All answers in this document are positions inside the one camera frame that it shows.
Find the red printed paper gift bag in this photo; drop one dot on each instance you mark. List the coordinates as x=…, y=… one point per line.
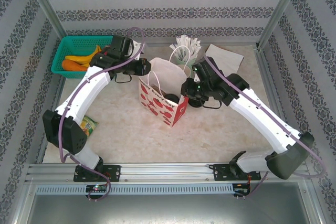
x=157, y=108

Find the white paper stirrer bundle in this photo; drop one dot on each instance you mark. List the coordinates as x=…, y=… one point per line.
x=187, y=44

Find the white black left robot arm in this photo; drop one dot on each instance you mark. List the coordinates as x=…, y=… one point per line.
x=84, y=95

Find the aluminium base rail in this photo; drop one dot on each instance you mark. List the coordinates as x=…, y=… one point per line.
x=168, y=171

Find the yellow banana bunch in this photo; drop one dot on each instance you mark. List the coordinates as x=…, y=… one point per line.
x=78, y=58

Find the aluminium back rail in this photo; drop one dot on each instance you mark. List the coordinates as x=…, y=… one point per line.
x=231, y=43

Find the aluminium side rail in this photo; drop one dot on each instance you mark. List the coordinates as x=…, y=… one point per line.
x=268, y=77
x=57, y=95

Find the green yellow snack packet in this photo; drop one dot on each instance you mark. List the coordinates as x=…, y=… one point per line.
x=88, y=125

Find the teal plastic basket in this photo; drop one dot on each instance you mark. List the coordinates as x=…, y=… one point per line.
x=78, y=41

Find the orange carrot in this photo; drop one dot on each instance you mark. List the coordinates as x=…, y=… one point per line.
x=73, y=65

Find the aluminium frame post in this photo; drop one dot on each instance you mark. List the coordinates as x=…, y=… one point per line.
x=283, y=3
x=46, y=3

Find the black plastic cup lid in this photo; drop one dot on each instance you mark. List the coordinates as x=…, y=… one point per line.
x=171, y=97

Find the small green circuit board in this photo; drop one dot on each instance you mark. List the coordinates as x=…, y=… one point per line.
x=241, y=191
x=95, y=188

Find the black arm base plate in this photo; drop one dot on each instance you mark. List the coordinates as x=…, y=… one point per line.
x=221, y=172
x=113, y=172

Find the mint green holder cup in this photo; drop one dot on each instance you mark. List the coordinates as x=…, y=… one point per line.
x=181, y=62

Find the black plastic lid stack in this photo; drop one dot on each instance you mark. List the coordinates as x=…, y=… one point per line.
x=195, y=103

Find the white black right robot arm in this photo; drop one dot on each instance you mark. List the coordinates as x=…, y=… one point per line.
x=262, y=119

